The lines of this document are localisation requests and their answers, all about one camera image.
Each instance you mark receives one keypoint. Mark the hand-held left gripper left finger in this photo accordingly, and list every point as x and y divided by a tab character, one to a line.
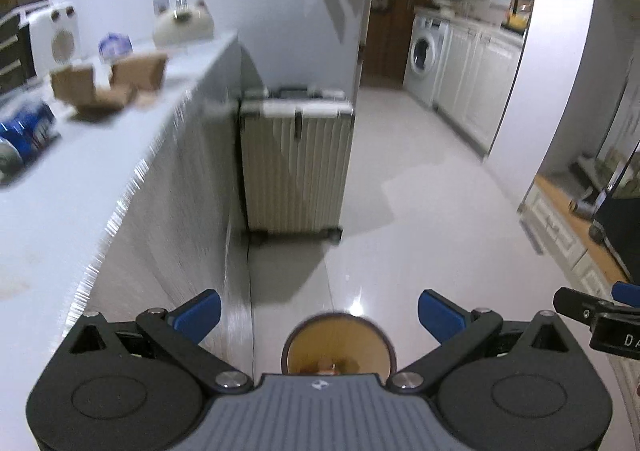
196	315

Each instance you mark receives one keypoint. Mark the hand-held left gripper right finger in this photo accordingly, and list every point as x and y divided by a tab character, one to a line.
442	313

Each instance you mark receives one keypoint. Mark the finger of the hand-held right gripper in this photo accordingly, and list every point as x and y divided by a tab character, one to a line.
629	293
575	303

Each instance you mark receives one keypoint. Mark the yellow plastic waste bin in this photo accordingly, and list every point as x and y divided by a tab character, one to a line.
340	338

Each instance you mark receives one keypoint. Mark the blue drink can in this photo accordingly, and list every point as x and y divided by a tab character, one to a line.
30	131

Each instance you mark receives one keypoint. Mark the large brown cardboard box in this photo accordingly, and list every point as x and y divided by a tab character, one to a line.
140	71

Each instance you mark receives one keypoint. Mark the small brown cardboard box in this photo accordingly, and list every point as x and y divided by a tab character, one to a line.
74	83

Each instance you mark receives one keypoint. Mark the large black box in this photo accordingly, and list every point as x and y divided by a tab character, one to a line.
622	226

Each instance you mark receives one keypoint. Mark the white low drawer cabinet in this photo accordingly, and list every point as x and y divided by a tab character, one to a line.
565	231

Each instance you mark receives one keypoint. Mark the grey roller tool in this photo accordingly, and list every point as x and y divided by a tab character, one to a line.
581	207

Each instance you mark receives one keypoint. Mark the white ribbed suitcase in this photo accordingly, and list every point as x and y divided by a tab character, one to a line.
295	166

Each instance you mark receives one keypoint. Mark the white kitchen cabinet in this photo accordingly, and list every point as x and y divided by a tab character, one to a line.
480	81

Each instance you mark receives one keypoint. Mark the white washing machine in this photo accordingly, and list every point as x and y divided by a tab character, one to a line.
425	56

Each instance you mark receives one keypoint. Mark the blue tissue pack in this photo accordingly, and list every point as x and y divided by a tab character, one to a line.
114	45

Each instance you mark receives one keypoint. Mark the brown wooden door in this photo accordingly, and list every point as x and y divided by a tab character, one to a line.
387	31

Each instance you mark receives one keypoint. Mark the white cat-shaped ornament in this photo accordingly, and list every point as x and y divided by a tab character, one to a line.
182	26

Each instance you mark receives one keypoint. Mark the yellow kitchen container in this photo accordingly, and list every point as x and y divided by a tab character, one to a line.
517	11

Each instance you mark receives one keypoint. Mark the white fan heater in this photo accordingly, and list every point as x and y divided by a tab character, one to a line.
57	38

